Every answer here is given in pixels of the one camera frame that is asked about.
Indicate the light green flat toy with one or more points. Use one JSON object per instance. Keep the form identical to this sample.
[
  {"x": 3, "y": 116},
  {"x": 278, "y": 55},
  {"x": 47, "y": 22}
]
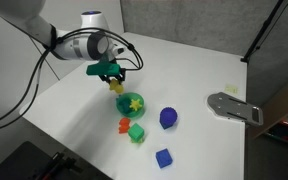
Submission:
[{"x": 137, "y": 141}]

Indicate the yellow star-shaped toy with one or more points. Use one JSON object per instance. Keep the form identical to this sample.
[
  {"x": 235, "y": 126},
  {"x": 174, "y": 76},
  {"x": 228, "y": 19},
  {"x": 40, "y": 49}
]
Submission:
[{"x": 135, "y": 105}]

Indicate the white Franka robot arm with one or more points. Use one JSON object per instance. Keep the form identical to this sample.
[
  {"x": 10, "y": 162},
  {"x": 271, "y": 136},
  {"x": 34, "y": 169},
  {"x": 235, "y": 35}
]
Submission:
[{"x": 67, "y": 40}]

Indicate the wooden shelf unit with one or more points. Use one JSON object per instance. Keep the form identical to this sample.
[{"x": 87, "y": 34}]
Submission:
[{"x": 280, "y": 103}]

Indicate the black and red clamp tool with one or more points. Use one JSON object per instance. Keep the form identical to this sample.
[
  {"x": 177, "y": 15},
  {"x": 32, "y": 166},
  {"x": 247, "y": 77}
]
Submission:
[{"x": 59, "y": 163}]

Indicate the green cube toy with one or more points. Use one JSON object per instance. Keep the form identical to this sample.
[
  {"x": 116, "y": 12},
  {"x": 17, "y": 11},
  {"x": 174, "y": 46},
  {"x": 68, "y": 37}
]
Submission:
[{"x": 136, "y": 131}]

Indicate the orange toy block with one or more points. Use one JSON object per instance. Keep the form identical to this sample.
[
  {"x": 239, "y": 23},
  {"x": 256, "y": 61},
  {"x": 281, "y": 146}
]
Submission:
[{"x": 124, "y": 125}]

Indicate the pale yellow sticky note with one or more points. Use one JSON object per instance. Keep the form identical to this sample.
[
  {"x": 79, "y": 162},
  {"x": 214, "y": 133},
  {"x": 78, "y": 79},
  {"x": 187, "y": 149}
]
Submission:
[{"x": 231, "y": 89}]

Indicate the grey metal mounting plate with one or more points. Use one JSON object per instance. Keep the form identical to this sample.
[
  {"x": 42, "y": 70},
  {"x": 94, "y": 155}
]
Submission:
[{"x": 232, "y": 108}]

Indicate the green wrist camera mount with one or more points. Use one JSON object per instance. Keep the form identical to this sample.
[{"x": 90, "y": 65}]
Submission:
[{"x": 102, "y": 68}]

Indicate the black side table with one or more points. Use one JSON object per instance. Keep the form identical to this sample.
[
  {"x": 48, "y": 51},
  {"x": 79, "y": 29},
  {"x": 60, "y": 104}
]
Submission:
[{"x": 17, "y": 163}]

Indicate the green bowl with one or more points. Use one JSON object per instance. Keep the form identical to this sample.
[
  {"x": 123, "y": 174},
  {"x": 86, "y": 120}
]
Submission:
[{"x": 125, "y": 108}]

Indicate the blue ridged cylinder toy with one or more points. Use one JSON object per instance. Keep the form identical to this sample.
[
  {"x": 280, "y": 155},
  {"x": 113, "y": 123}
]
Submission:
[{"x": 168, "y": 117}]

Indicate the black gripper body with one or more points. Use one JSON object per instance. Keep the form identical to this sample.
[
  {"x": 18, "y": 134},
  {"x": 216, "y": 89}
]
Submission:
[{"x": 112, "y": 77}]

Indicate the black tripod stand pole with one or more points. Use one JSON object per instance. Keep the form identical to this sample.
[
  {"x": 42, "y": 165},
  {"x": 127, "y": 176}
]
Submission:
[{"x": 262, "y": 30}]

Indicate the blue cube toy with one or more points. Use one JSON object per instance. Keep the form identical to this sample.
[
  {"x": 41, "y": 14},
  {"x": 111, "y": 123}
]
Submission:
[{"x": 164, "y": 158}]

